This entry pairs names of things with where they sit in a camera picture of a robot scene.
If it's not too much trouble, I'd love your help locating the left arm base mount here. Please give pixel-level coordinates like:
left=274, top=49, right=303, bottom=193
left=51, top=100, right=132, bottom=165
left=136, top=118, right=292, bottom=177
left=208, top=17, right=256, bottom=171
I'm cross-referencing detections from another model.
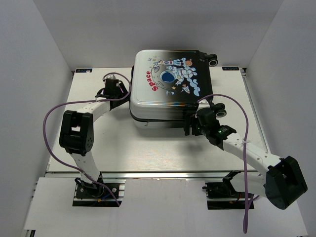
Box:
left=72, top=178, right=124, bottom=207

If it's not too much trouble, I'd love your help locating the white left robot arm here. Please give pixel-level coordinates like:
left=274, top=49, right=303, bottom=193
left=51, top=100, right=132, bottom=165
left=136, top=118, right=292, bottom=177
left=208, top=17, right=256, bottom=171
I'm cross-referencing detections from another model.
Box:
left=59, top=79, right=129, bottom=197

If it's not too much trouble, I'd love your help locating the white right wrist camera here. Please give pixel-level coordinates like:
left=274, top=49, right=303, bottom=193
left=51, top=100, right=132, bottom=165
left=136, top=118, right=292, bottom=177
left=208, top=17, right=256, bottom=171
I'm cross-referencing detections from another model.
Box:
left=196, top=101, right=210, bottom=114

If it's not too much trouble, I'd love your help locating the blue label sticker right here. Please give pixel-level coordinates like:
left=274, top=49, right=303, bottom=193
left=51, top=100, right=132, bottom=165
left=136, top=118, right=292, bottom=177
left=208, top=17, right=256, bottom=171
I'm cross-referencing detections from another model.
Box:
left=222, top=66, right=239, bottom=71

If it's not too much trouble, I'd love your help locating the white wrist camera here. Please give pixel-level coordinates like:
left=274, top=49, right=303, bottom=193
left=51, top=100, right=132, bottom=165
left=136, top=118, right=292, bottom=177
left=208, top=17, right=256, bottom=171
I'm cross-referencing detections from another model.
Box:
left=196, top=101, right=210, bottom=114
left=102, top=74, right=117, bottom=81

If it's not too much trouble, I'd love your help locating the black suitcase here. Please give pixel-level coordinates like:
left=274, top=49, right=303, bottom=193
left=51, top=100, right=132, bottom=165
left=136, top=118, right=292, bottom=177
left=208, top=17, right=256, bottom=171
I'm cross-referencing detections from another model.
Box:
left=129, top=49, right=227, bottom=128

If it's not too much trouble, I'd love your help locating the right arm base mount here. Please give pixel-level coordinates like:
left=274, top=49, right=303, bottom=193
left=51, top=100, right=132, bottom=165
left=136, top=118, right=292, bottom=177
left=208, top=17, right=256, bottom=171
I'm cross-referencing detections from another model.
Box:
left=202, top=170, right=245, bottom=210

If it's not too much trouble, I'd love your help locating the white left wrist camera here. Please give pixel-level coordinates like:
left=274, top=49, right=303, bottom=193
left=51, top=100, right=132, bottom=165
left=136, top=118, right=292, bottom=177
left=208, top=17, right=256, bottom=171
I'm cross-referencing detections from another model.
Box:
left=102, top=74, right=117, bottom=81

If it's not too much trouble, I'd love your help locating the blue label sticker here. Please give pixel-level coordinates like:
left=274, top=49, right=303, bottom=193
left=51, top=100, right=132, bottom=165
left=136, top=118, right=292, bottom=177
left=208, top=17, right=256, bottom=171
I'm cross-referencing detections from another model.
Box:
left=75, top=69, right=92, bottom=73
left=222, top=66, right=239, bottom=71

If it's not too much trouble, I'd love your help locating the blue label sticker left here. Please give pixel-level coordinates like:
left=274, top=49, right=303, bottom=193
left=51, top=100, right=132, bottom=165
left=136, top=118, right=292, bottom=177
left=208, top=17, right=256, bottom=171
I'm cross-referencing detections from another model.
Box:
left=75, top=69, right=92, bottom=73

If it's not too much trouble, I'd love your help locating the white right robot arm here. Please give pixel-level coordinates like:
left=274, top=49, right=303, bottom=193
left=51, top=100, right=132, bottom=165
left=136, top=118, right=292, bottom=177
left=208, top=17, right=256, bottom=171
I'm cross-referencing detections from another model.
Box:
left=184, top=108, right=308, bottom=210

